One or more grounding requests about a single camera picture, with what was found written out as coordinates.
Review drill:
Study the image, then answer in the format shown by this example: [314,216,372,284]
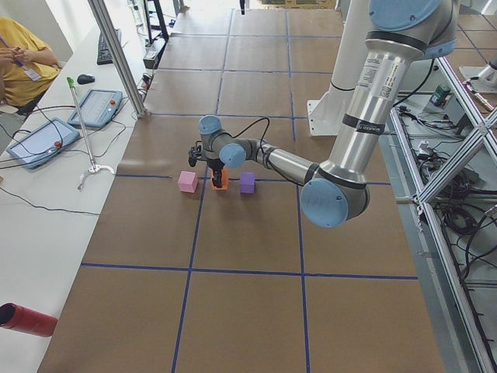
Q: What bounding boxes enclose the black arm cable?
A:
[231,117,272,164]

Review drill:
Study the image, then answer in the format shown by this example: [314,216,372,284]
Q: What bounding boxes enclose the orange foam cube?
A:
[210,169,229,190]

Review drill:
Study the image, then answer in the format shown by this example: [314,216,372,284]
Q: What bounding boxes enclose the black computer mouse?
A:
[77,74,96,85]

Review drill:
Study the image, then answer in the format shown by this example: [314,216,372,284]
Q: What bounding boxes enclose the green small box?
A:
[430,85,451,106]

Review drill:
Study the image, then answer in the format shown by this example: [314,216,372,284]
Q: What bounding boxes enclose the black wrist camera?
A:
[188,141,203,167]

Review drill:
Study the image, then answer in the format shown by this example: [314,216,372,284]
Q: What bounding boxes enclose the white long desk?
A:
[0,23,168,308]

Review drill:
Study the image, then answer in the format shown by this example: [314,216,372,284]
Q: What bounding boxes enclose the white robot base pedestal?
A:
[308,0,372,136]

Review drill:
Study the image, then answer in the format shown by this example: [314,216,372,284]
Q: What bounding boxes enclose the person in yellow shirt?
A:
[1,17,60,114]

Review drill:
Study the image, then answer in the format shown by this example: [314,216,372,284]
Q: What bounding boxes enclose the blue teach pendant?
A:
[1,117,80,169]
[78,89,123,128]

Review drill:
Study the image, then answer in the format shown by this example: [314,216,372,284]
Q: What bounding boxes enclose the grabber stick green handle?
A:
[66,77,116,191]

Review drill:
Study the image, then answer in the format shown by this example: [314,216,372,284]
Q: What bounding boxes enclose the far blue teach pendant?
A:
[78,89,123,128]

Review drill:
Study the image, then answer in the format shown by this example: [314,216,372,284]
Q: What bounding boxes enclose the black keyboard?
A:
[96,33,113,65]

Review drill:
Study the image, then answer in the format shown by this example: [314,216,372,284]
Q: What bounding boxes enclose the near blue teach pendant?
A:
[1,117,80,169]

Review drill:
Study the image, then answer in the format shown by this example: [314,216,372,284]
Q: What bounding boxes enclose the aluminium frame post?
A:
[88,0,147,118]

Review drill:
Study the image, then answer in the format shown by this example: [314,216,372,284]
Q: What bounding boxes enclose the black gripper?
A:
[207,159,224,188]

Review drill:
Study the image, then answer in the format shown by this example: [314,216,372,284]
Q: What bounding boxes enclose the purple foam cube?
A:
[239,172,255,194]

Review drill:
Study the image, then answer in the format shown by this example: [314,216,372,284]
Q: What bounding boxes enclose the aluminium frame rail right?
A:
[381,58,496,372]

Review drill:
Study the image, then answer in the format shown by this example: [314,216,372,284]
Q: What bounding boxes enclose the pink foam cube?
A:
[177,171,198,193]

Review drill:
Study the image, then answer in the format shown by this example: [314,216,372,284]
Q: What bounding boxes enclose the red cardboard tube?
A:
[1,303,58,337]

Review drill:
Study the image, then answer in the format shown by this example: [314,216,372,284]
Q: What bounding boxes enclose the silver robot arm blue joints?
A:
[199,1,459,228]

